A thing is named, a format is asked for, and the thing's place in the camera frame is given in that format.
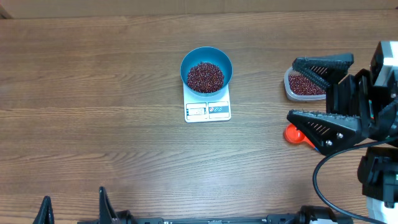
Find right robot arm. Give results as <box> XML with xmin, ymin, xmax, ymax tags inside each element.
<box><xmin>287</xmin><ymin>54</ymin><xmax>397</xmax><ymax>223</ymax></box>

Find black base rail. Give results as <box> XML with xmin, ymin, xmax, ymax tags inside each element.
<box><xmin>134</xmin><ymin>205</ymin><xmax>354</xmax><ymax>224</ymax></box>

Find red beans in bowl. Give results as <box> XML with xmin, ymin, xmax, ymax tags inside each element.
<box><xmin>187</xmin><ymin>62</ymin><xmax>224</xmax><ymax>93</ymax></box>

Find blue metal bowl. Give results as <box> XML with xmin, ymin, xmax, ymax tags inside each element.
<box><xmin>180</xmin><ymin>47</ymin><xmax>233</xmax><ymax>96</ymax></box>

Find white digital kitchen scale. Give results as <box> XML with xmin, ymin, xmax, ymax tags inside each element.
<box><xmin>183</xmin><ymin>85</ymin><xmax>231</xmax><ymax>123</ymax></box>

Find clear plastic container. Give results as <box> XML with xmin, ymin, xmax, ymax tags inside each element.
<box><xmin>284</xmin><ymin>67</ymin><xmax>326</xmax><ymax>102</ymax></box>

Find red measuring scoop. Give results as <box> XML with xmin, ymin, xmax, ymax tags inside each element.
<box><xmin>284</xmin><ymin>123</ymin><xmax>315</xmax><ymax>149</ymax></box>

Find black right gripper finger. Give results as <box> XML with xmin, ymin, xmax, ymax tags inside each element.
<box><xmin>292</xmin><ymin>53</ymin><xmax>354</xmax><ymax>91</ymax></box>
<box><xmin>287</xmin><ymin>110</ymin><xmax>364</xmax><ymax>156</ymax></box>

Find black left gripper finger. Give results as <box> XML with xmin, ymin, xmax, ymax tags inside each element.
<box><xmin>33</xmin><ymin>196</ymin><xmax>55</xmax><ymax>224</ymax></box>
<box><xmin>99</xmin><ymin>187</ymin><xmax>118</xmax><ymax>224</ymax></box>

